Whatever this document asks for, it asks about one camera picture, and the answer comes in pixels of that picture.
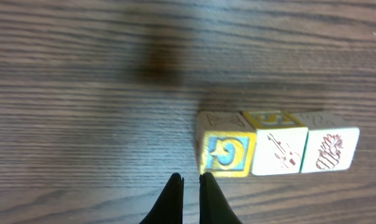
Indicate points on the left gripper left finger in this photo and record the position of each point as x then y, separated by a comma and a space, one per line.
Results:
169, 205

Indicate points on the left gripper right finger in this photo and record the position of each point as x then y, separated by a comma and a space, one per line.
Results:
214, 208

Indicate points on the yellow top wooden block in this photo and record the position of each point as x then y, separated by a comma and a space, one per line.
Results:
224, 144

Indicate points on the beige drawing wooden block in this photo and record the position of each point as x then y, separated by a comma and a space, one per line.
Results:
280, 142

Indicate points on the green letter B block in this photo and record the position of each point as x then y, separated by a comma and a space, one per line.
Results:
330, 144

